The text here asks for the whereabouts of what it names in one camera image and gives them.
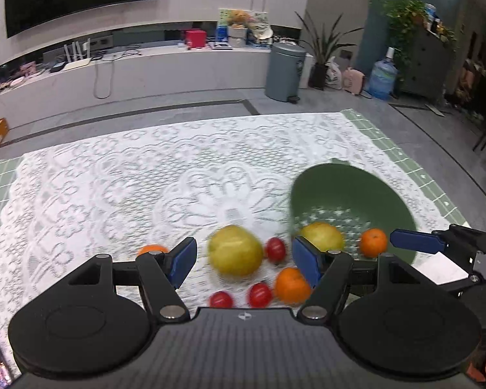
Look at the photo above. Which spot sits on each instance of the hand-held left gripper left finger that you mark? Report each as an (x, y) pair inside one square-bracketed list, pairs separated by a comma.
[(184, 260)]

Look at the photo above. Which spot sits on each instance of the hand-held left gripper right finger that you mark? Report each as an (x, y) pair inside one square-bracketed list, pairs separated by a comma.
[(305, 261)]

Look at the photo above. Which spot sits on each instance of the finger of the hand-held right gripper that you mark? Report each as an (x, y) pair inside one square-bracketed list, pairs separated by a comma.
[(417, 241)]

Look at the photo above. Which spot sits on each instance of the orange mandarin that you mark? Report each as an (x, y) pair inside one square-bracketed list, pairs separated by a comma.
[(152, 248), (292, 285), (373, 243)]

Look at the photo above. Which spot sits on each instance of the small yellow pear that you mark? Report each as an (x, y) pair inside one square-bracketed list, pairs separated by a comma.
[(323, 237)]

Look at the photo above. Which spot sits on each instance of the red cherry tomato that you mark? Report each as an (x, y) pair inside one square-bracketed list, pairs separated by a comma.
[(260, 294), (220, 300), (275, 250)]

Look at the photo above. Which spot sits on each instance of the large yellow pear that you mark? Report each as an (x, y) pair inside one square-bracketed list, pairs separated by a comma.
[(235, 251)]

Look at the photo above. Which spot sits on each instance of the green colander bowl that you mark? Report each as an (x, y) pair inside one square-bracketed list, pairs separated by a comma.
[(348, 194)]

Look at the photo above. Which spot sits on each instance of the white lace tablecloth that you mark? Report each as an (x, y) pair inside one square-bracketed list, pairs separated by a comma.
[(145, 186)]

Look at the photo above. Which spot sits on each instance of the flat cardboard piece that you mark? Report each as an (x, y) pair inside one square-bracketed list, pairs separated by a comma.
[(434, 110)]

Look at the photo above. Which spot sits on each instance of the blue water jug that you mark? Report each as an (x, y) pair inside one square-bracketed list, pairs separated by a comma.
[(382, 79)]

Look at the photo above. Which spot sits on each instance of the pink backpack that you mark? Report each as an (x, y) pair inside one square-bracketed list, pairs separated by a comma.
[(354, 82)]

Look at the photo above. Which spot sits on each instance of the grey drawer cabinet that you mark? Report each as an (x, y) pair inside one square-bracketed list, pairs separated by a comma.
[(423, 67)]

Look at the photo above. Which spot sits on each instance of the white plastic bag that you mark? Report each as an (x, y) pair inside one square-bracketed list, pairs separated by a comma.
[(333, 73)]

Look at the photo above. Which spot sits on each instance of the grey pedal trash bin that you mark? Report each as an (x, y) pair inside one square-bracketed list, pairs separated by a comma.
[(284, 72)]

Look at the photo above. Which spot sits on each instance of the long grey media console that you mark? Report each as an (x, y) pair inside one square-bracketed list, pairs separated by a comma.
[(166, 69)]

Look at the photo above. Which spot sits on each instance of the potted plant long leaves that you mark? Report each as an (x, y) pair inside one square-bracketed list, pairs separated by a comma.
[(322, 56)]

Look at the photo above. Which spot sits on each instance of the red box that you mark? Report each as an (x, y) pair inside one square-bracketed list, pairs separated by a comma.
[(196, 39)]

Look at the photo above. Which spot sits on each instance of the leafy green vine plant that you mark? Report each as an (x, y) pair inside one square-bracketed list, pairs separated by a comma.
[(405, 14)]

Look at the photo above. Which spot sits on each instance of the white router with antennas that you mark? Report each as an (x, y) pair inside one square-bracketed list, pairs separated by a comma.
[(77, 58)]

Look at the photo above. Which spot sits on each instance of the box of stuffed toys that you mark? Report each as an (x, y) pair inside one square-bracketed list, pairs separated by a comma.
[(243, 26)]

